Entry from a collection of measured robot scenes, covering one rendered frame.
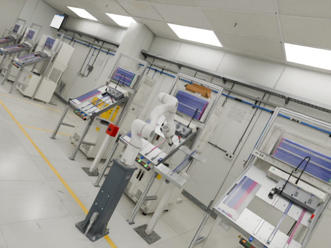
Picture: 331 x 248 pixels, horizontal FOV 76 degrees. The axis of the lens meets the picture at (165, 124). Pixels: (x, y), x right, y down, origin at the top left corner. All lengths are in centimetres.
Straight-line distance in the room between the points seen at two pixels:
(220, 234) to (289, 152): 107
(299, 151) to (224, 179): 195
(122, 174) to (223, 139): 262
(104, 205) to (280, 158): 174
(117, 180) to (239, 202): 112
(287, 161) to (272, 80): 218
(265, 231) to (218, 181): 217
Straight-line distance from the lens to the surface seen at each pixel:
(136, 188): 298
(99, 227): 220
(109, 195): 205
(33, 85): 650
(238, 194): 223
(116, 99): 362
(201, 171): 429
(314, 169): 243
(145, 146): 265
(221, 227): 245
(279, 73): 436
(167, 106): 202
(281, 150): 245
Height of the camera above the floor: 129
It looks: 3 degrees down
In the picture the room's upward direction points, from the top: 27 degrees clockwise
